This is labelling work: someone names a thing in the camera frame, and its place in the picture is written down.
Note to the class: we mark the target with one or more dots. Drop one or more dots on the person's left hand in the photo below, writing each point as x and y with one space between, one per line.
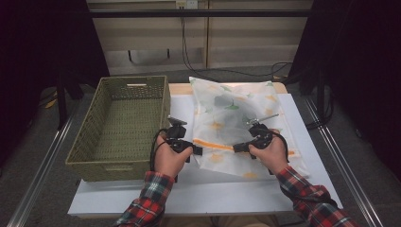
168 160

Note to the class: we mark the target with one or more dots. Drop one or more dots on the green woven basket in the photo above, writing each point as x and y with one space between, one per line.
91 135

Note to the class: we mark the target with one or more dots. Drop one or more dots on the black metal stand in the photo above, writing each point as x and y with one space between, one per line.
62 107
321 94

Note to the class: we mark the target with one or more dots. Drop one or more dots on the black garment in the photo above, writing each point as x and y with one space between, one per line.
233 126

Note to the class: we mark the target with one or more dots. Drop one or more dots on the white table mat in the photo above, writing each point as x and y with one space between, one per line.
220 195

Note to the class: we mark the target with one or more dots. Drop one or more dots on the person's right hand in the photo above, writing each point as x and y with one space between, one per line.
271 157

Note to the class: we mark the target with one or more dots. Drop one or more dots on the white wall outlet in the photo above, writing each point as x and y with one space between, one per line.
186 3

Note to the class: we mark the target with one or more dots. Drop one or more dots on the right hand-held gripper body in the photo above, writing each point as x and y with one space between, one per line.
261 138

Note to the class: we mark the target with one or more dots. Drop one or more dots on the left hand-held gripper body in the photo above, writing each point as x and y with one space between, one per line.
176 138

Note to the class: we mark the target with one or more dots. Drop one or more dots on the black curtain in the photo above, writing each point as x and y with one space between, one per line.
362 47
38 47

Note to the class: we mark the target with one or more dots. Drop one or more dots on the white leaf-print mesh laundry bag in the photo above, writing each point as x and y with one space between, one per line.
214 94

